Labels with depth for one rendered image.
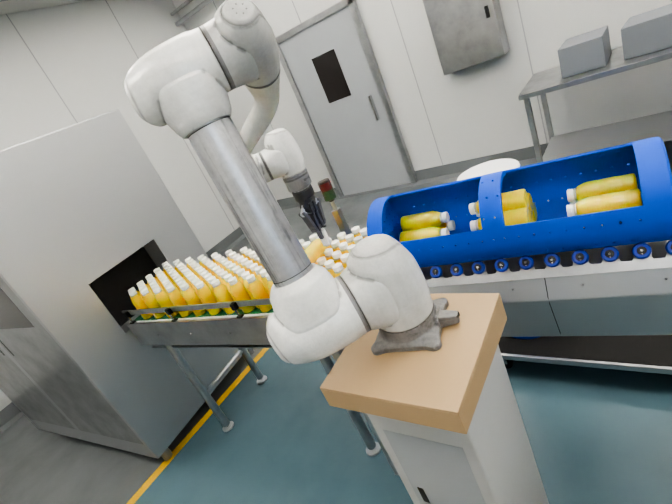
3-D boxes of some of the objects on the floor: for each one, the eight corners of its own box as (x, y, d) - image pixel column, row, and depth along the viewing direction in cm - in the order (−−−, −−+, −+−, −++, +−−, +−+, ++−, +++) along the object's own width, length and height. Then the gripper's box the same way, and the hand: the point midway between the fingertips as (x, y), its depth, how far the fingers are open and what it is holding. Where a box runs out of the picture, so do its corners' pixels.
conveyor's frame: (435, 467, 193) (364, 313, 158) (202, 428, 284) (124, 325, 249) (457, 386, 228) (402, 246, 193) (244, 375, 319) (180, 278, 284)
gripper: (300, 193, 141) (328, 253, 151) (317, 177, 151) (343, 234, 160) (283, 198, 146) (311, 255, 155) (301, 182, 155) (327, 237, 164)
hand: (323, 237), depth 156 cm, fingers closed
